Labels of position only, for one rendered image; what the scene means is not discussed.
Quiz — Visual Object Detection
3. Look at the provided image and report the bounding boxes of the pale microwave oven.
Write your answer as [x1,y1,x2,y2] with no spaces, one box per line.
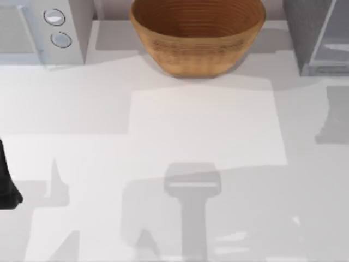
[0,0,99,72]

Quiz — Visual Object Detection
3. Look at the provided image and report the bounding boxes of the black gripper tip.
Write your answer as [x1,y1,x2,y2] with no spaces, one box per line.
[0,139,24,210]

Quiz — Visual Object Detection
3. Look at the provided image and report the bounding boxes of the brown woven basket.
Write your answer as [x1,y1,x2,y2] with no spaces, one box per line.
[129,0,267,79]

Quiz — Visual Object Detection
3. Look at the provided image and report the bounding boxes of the round microwave knob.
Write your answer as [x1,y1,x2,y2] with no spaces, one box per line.
[43,8,67,27]
[50,31,73,49]

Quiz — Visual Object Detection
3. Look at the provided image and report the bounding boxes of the grey cabinet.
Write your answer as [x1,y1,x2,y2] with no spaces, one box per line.
[282,0,349,77]

